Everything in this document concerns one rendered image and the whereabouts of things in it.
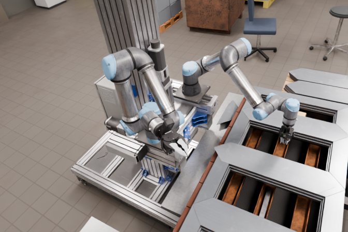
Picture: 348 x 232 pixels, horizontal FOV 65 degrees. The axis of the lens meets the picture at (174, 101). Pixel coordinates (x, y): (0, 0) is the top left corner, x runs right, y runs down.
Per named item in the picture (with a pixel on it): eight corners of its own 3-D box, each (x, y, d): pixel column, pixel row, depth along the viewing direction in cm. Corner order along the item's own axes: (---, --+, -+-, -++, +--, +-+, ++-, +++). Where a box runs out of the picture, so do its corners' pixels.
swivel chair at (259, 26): (281, 49, 443) (292, -19, 376) (267, 67, 408) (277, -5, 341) (245, 42, 474) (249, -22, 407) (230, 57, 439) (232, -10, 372)
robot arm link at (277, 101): (261, 98, 161) (277, 106, 154) (273, 89, 166) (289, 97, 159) (260, 107, 166) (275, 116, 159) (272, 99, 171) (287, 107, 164)
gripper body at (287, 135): (277, 139, 169) (280, 125, 161) (280, 129, 175) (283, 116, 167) (290, 142, 166) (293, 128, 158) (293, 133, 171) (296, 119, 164)
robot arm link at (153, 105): (167, 121, 172) (164, 105, 164) (149, 131, 167) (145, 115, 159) (157, 112, 180) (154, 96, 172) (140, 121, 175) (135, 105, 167)
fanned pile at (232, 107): (245, 103, 247) (245, 99, 245) (230, 131, 222) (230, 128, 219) (232, 100, 253) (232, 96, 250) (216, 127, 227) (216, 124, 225)
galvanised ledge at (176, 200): (249, 99, 255) (249, 96, 254) (188, 220, 171) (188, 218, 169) (229, 94, 264) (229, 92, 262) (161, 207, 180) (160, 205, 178)
